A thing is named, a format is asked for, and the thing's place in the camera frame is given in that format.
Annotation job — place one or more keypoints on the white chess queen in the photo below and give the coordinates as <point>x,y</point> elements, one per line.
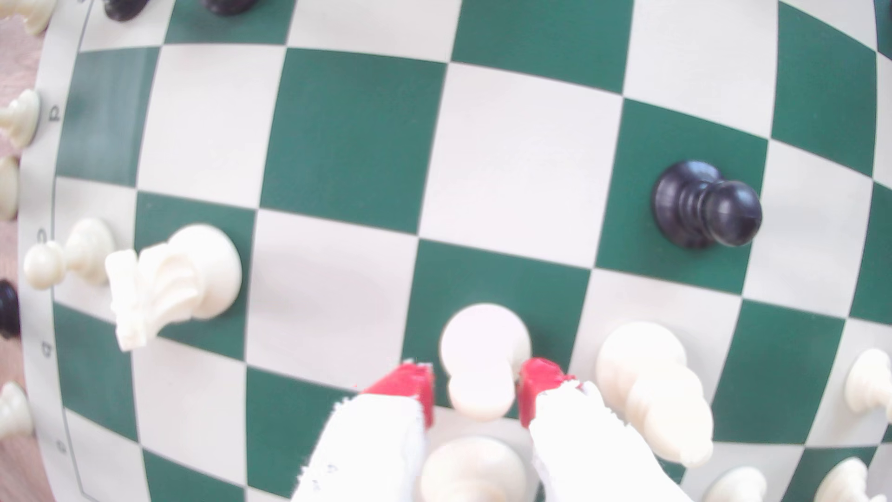
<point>474,470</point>

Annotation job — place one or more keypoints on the white chess piece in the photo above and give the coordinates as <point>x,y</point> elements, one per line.
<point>31,12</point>
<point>7,188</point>

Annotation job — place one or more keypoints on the white chess bishop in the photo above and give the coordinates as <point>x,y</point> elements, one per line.
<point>655,390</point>

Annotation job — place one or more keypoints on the green and white chess mat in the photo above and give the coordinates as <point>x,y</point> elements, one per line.
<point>348,139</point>

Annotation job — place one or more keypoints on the white chess pawn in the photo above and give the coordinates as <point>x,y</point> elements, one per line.
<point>22,117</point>
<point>76,251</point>
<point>871,380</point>
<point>14,413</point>
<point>481,348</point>
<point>737,486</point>
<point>844,482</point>

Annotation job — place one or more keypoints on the black chess piece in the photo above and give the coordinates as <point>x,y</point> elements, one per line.
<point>7,308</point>

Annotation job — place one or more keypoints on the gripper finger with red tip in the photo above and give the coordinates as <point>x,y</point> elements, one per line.
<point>592,453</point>
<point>376,446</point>

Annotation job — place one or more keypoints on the white chess knight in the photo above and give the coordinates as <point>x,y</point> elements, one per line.
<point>181,279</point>

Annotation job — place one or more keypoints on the black chess pawn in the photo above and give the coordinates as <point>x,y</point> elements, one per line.
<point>704,206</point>
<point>228,5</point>
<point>125,7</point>

